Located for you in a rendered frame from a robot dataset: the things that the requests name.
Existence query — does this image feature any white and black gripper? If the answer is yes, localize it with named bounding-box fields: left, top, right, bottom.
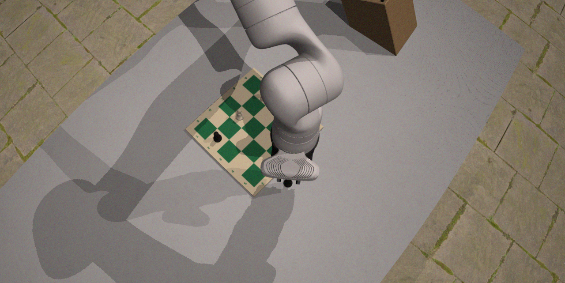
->
left=260, top=121, right=320, bottom=185

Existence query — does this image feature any white pawn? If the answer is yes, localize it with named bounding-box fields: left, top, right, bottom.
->
left=236, top=109, right=244, bottom=120

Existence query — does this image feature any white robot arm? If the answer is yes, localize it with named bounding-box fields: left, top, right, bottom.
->
left=230, top=0, right=344, bottom=144

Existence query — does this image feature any green and cream chessboard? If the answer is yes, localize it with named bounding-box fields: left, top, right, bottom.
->
left=185, top=68, right=274, bottom=197

